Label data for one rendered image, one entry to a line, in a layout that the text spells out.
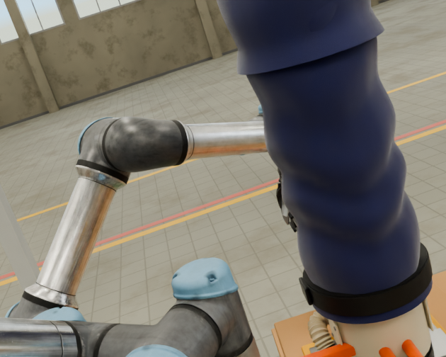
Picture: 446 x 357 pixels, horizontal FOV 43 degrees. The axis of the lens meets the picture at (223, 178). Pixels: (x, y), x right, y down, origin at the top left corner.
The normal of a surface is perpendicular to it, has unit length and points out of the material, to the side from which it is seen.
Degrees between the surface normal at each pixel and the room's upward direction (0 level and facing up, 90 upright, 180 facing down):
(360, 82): 101
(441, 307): 0
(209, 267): 0
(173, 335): 27
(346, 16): 84
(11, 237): 90
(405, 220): 76
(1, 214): 90
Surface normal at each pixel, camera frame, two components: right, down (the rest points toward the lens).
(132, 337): -0.38, -0.80
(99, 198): 0.51, 0.01
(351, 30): 0.29, -0.19
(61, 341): 0.80, -0.45
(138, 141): -0.01, -0.04
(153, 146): 0.21, 0.14
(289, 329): -0.30, -0.91
